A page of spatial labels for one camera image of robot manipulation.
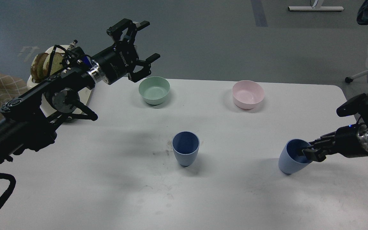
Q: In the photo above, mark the toast slice front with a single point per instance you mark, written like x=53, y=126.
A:
x=56, y=63

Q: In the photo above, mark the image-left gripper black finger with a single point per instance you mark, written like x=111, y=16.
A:
x=125, y=31
x=145, y=71

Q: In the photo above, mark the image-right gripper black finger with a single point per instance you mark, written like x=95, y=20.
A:
x=320, y=148

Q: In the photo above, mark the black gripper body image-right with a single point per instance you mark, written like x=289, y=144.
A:
x=351, y=141

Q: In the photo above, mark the pink bowl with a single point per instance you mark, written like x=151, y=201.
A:
x=247, y=94

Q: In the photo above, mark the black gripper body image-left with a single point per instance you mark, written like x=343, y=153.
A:
x=115, y=62

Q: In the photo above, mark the green bowl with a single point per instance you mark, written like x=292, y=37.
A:
x=154, y=90

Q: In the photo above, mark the toast slice back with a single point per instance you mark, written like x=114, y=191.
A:
x=37, y=67

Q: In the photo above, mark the blue cup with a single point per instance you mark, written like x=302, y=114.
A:
x=185, y=146
x=290, y=161

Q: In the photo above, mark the white table leg base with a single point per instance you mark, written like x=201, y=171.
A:
x=315, y=5

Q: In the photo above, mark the toast slice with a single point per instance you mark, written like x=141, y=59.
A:
x=56, y=63
x=37, y=67

